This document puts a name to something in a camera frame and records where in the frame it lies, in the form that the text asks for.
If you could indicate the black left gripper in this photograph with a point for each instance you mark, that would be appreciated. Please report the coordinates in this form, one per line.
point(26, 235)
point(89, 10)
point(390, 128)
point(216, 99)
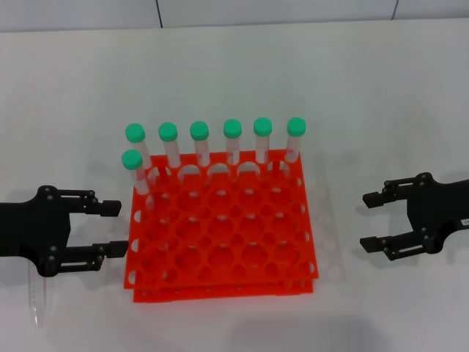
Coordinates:
point(36, 227)

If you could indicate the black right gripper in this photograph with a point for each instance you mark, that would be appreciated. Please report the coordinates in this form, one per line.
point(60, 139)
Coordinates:
point(439, 209)

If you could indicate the green capped clear test tube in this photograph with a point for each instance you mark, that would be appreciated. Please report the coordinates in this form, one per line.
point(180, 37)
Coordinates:
point(132, 160)
point(232, 128)
point(296, 126)
point(262, 126)
point(168, 131)
point(199, 130)
point(38, 300)
point(135, 132)

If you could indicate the orange plastic test tube rack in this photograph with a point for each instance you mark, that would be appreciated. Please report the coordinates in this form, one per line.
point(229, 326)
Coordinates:
point(220, 253)

